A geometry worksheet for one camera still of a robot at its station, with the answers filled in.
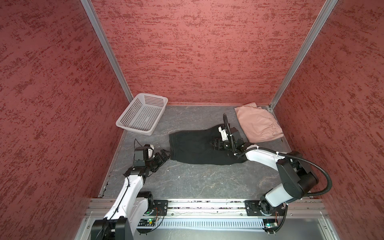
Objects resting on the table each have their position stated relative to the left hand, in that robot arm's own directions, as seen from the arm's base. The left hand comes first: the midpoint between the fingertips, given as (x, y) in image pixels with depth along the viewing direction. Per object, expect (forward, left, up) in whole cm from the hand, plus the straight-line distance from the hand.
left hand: (167, 159), depth 84 cm
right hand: (+10, -27, +1) cm, 29 cm away
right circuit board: (-30, -53, -6) cm, 61 cm away
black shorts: (+9, -15, -2) cm, 18 cm away
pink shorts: (+30, -62, -4) cm, 69 cm away
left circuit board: (-30, +7, -6) cm, 31 cm away
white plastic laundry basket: (+40, +26, -5) cm, 48 cm away
